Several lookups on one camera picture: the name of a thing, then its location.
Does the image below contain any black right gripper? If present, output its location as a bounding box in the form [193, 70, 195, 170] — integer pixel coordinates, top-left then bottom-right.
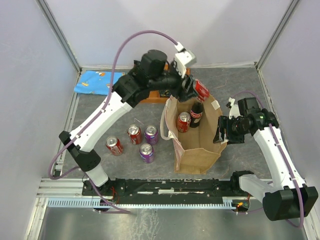
[211, 115, 250, 146]

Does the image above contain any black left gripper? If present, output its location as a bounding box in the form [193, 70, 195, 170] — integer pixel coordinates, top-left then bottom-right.
[148, 60, 198, 102]

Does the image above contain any red cola can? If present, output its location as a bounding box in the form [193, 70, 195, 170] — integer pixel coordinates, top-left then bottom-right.
[176, 112, 191, 133]
[127, 124, 142, 145]
[194, 79, 210, 102]
[105, 136, 124, 156]

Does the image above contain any tan canvas tote bag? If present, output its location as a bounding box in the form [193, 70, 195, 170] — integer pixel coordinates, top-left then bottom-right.
[159, 95, 227, 175]

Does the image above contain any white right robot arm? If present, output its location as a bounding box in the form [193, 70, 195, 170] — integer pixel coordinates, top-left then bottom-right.
[213, 97, 319, 221]

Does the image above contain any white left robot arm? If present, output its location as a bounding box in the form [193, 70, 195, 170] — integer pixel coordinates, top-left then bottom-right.
[59, 49, 200, 195]

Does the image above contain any orange compartment tray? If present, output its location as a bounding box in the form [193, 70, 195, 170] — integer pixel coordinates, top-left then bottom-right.
[138, 63, 176, 104]

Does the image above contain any purple soda can rear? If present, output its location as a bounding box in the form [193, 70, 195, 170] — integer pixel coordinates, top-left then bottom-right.
[144, 125, 158, 146]

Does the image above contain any purple soda can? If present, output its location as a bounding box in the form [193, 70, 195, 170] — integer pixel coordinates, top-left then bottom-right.
[144, 125, 158, 146]
[139, 143, 155, 164]

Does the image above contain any purple soda can front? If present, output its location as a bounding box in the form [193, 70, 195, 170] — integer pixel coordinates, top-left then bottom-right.
[139, 143, 155, 164]

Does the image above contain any blue patterned cloth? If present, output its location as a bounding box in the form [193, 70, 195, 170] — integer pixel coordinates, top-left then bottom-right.
[74, 70, 112, 96]

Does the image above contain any red cola can front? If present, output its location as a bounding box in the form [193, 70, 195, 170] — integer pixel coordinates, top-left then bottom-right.
[105, 136, 124, 156]

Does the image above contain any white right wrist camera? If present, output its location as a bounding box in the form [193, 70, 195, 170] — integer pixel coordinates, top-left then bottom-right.
[226, 97, 241, 120]

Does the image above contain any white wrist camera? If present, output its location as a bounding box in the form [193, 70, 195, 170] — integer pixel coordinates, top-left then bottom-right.
[226, 97, 241, 120]
[173, 42, 197, 78]

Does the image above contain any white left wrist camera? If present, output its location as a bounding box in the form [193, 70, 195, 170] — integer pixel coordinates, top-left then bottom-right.
[173, 42, 197, 78]

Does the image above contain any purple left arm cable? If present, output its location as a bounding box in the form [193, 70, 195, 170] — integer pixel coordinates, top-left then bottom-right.
[47, 30, 182, 215]

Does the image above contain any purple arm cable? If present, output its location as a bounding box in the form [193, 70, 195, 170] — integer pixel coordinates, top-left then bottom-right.
[47, 30, 182, 215]
[231, 89, 306, 229]

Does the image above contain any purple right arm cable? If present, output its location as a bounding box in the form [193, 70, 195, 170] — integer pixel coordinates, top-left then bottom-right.
[231, 89, 306, 229]

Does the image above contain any light blue cable duct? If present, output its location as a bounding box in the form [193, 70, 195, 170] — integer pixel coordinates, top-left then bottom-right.
[46, 196, 248, 209]

